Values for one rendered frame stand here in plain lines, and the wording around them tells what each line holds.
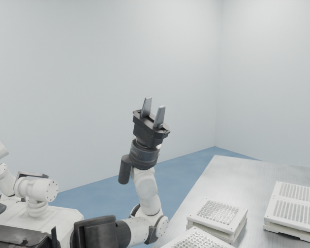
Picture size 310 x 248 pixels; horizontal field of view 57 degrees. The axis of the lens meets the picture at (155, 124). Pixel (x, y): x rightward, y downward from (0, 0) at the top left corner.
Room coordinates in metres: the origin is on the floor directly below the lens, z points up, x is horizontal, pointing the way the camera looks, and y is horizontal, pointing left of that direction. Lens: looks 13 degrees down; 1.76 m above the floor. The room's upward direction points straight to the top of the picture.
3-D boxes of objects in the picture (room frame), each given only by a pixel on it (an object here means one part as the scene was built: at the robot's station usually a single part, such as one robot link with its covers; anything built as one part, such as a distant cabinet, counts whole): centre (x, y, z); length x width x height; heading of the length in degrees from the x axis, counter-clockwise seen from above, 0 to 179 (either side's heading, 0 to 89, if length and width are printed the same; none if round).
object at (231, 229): (1.34, -0.33, 0.96); 0.25 x 0.24 x 0.02; 58
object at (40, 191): (0.80, 0.36, 1.36); 0.10 x 0.07 x 0.09; 76
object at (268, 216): (1.34, -0.72, 0.96); 0.25 x 0.24 x 0.02; 61
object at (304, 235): (1.34, -0.72, 0.91); 0.24 x 0.24 x 0.02; 61
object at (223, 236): (1.34, -0.33, 0.91); 0.24 x 0.24 x 0.02; 58
